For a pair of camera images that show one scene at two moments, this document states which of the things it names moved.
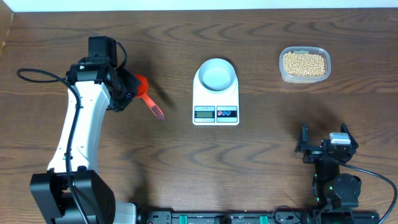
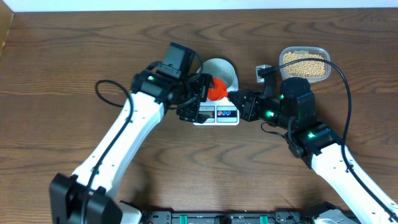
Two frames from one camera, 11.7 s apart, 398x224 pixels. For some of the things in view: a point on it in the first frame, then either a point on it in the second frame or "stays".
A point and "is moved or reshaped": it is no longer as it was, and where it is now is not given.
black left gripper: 134,83 → 201,82
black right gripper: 313,154 → 252,100
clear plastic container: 301,65 stays
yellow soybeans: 304,65 stays
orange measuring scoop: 143,87 is moved or reshaped
